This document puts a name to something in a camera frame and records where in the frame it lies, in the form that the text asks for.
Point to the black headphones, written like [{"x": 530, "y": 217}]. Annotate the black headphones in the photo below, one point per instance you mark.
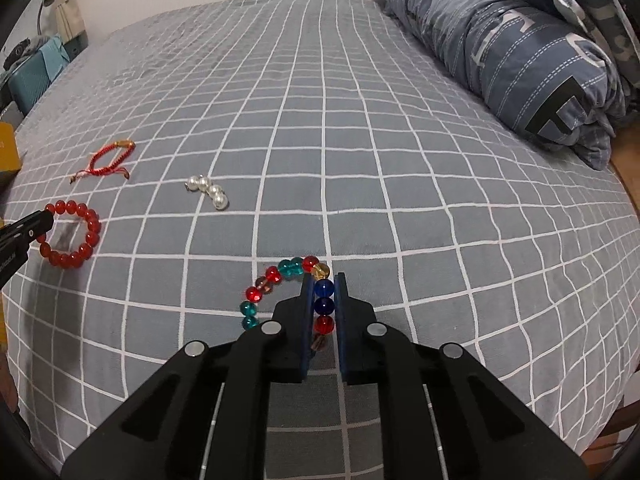
[{"x": 20, "y": 50}]

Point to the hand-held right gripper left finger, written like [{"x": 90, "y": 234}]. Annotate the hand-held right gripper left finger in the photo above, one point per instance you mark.
[{"x": 306, "y": 320}]

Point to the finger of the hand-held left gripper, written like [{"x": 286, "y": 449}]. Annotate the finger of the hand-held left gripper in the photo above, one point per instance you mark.
[{"x": 27, "y": 227}]

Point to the teal suitcase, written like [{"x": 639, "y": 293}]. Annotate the teal suitcase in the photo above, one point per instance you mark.
[{"x": 32, "y": 80}]

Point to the folded blue-grey printed quilt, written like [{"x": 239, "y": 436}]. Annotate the folded blue-grey printed quilt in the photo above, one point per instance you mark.
[{"x": 500, "y": 45}]

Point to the wooden headboard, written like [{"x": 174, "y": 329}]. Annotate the wooden headboard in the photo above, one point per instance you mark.
[{"x": 627, "y": 160}]

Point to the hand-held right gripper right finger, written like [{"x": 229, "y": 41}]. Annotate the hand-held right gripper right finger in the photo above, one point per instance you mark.
[{"x": 342, "y": 320}]

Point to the grey checked bed sheet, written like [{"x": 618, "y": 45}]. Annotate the grey checked bed sheet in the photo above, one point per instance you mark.
[{"x": 350, "y": 160}]

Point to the blue and yellow cardboard box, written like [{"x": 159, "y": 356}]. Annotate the blue and yellow cardboard box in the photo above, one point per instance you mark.
[{"x": 9, "y": 152}]

